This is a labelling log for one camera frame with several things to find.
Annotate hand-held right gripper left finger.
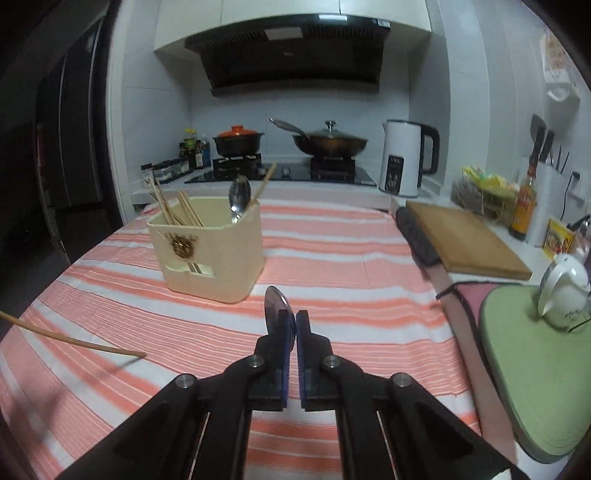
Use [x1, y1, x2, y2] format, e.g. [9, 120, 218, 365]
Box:
[58, 331, 296, 480]

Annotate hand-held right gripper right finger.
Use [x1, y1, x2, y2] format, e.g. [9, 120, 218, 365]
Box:
[295, 310, 529, 480]

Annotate small metal spoon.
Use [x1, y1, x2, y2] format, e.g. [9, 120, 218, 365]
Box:
[263, 285, 296, 358]

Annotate cream utensil holder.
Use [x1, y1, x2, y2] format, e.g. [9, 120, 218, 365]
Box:
[147, 196, 265, 304]

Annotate large metal spoon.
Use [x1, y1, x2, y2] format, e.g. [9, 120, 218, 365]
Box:
[228, 174, 252, 225]

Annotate wooden chopstick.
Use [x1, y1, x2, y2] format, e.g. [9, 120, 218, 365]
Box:
[152, 176, 172, 225]
[182, 189, 205, 228]
[0, 310, 147, 358]
[177, 191, 197, 227]
[157, 182, 178, 226]
[252, 162, 278, 206]

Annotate orange striped tablecloth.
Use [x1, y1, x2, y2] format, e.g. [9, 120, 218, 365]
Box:
[0, 198, 483, 480]

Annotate black textured pad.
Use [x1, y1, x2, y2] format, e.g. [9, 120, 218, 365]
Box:
[396, 207, 441, 267]

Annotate black gas stove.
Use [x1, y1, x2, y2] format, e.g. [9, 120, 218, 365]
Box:
[187, 154, 378, 188]

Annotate pink cloth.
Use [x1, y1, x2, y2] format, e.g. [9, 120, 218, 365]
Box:
[422, 265, 515, 462]

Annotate wooden cutting board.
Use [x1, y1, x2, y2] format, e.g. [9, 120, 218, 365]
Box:
[405, 200, 534, 281]

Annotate wok with glass lid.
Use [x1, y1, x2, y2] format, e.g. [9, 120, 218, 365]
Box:
[269, 117, 369, 158]

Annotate white electric kettle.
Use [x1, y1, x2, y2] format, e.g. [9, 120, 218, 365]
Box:
[379, 119, 441, 198]

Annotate black pot with orange lid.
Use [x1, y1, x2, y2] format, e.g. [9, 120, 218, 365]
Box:
[212, 124, 265, 158]

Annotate row of spice jars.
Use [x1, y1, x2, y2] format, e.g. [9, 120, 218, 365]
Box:
[141, 159, 192, 183]

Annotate green drying mat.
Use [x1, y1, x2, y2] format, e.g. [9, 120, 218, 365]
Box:
[478, 284, 591, 464]

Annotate brown sauce bottle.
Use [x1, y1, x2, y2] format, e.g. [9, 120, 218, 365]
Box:
[509, 164, 539, 241]

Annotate white teapot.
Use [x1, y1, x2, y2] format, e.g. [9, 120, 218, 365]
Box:
[536, 253, 591, 329]

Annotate yellow packet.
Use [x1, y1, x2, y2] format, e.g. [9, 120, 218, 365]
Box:
[542, 218, 577, 259]

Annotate black range hood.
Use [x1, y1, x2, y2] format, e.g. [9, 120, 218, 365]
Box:
[185, 14, 391, 97]

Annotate white utensil caddy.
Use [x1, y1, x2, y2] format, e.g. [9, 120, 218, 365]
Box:
[522, 157, 571, 247]

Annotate dark refrigerator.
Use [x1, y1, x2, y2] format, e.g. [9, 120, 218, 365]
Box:
[34, 18, 121, 264]

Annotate black spatula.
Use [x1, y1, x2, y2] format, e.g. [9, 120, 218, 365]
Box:
[529, 114, 555, 164]

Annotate black cable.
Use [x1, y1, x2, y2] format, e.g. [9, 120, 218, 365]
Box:
[436, 282, 478, 333]

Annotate wire basket with packets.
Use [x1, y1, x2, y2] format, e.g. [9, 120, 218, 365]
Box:
[450, 167, 520, 227]

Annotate printed wall bag holder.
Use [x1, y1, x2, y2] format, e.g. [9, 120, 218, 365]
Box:
[538, 30, 581, 104]

